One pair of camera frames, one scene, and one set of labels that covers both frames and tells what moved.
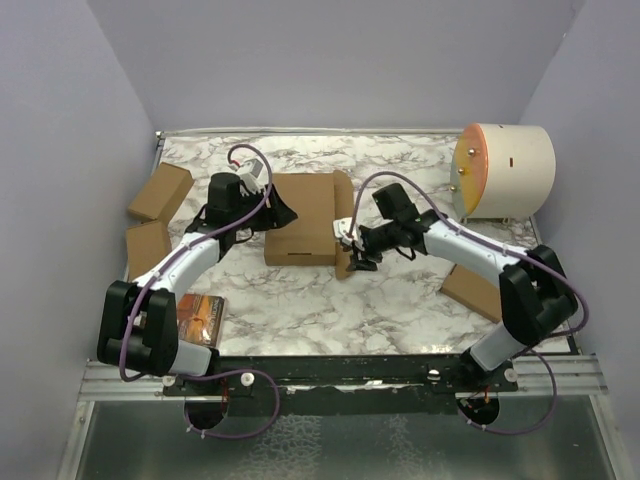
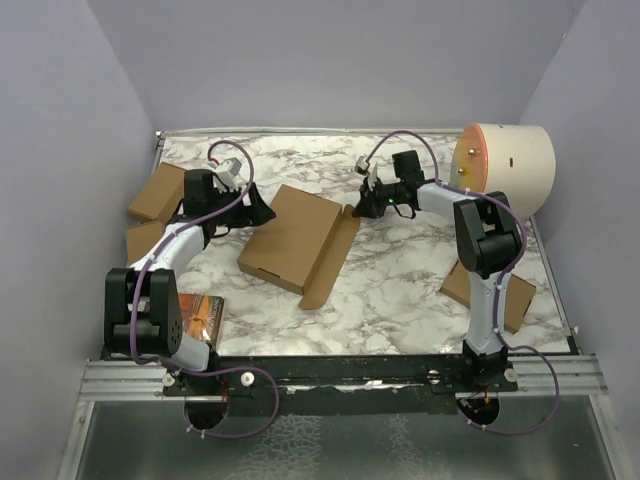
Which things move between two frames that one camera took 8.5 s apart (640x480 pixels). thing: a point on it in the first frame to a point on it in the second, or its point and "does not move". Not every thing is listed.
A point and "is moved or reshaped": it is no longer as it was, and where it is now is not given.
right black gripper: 365,264 to 369,206
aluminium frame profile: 103,382 does not move
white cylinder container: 501,170 does not move
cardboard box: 161,195 does not move
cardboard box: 318,200 is moved or reshaped
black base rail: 372,384 does not move
